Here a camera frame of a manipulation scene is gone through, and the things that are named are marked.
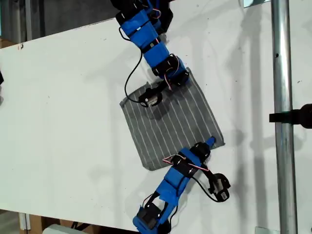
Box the grey white-striped towel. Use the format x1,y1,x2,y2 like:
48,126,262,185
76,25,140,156
118,67,225,172

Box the black clamp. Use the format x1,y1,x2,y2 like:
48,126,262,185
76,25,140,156
269,103,312,129

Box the white foam block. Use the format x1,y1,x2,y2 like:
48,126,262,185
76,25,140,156
42,223,85,234

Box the large brown cardboard box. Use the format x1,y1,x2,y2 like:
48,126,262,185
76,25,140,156
28,214,134,234

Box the white table leg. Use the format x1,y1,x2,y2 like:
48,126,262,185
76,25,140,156
19,212,31,231

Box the red white servo wire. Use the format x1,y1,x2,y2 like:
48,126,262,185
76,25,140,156
164,58,181,91
162,155,211,173

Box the black camera stalk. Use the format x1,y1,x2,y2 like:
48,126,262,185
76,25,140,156
146,81,171,95
201,168,219,186

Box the steel post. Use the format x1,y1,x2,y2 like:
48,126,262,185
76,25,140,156
270,0,299,234

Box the black camera cable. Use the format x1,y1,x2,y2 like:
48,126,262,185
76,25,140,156
118,25,144,105
194,175,220,203

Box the black grey wrist camera box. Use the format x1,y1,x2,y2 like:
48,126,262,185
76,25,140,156
137,87,163,108
209,173,232,203

